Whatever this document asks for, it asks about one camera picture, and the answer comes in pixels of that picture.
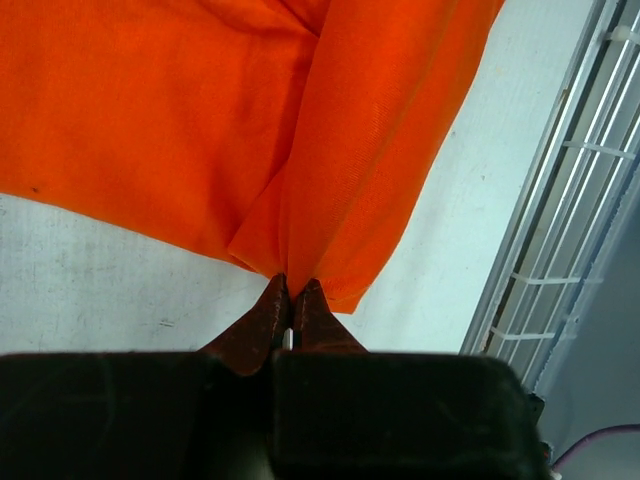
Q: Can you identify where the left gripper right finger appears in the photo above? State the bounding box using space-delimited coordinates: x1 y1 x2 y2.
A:
292 279 367 354

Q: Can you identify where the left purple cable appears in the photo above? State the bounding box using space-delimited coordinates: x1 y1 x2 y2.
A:
547 423 640 474

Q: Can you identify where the orange t shirt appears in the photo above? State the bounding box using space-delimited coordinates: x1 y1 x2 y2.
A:
1 0 502 313

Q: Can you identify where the aluminium rail frame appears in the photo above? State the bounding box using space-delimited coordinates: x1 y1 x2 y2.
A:
461 1 639 397

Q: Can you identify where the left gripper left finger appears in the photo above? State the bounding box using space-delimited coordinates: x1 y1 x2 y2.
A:
199 274 290 376

